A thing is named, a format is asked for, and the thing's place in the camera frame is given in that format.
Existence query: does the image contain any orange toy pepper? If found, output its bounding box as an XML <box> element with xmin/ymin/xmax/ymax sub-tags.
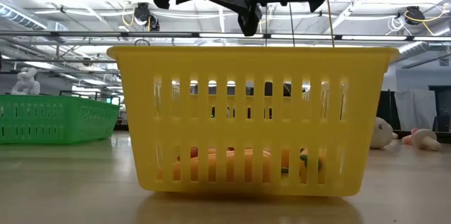
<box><xmin>156</xmin><ymin>148</ymin><xmax>273</xmax><ymax>184</ymax></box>
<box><xmin>280</xmin><ymin>148</ymin><xmax>290</xmax><ymax>175</ymax></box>

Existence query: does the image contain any yellow toy pepper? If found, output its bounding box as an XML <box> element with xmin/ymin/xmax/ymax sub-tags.
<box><xmin>298</xmin><ymin>147</ymin><xmax>328</xmax><ymax>185</ymax></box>

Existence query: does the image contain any white toy garlic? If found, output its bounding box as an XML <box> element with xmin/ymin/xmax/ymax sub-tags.
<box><xmin>369</xmin><ymin>117</ymin><xmax>394</xmax><ymax>150</ymax></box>

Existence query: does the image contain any yellow plastic basket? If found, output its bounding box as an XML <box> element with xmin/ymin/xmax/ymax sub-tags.
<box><xmin>106</xmin><ymin>46</ymin><xmax>400</xmax><ymax>197</ymax></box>

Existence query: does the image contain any green plastic basket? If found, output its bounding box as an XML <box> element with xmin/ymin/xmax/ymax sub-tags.
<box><xmin>0</xmin><ymin>94</ymin><xmax>121</xmax><ymax>145</ymax></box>

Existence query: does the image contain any white figure statue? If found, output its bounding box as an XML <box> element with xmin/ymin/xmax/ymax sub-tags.
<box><xmin>10</xmin><ymin>67</ymin><xmax>41</xmax><ymax>96</ymax></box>

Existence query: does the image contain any white draped cloth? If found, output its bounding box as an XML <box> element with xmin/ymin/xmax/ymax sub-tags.
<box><xmin>394</xmin><ymin>89</ymin><xmax>438</xmax><ymax>132</ymax></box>

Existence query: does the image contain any red toy mushroom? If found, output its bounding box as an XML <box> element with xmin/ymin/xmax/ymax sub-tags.
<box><xmin>402</xmin><ymin>127</ymin><xmax>419</xmax><ymax>145</ymax></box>

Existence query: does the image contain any dark cabinet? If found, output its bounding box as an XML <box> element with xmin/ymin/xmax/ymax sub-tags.
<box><xmin>428</xmin><ymin>85</ymin><xmax>451</xmax><ymax>133</ymax></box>

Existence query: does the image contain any black ceiling cable reel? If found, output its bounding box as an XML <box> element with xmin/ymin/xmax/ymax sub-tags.
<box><xmin>404</xmin><ymin>5</ymin><xmax>426</xmax><ymax>26</ymax></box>
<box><xmin>133</xmin><ymin>1</ymin><xmax>161</xmax><ymax>32</ymax></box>

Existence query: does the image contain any black hanging cable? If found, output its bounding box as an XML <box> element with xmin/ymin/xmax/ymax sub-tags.
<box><xmin>288</xmin><ymin>1</ymin><xmax>296</xmax><ymax>47</ymax></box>

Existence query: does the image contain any grey ceiling duct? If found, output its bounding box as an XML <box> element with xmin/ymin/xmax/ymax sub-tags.
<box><xmin>0</xmin><ymin>2</ymin><xmax>68</xmax><ymax>44</ymax></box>

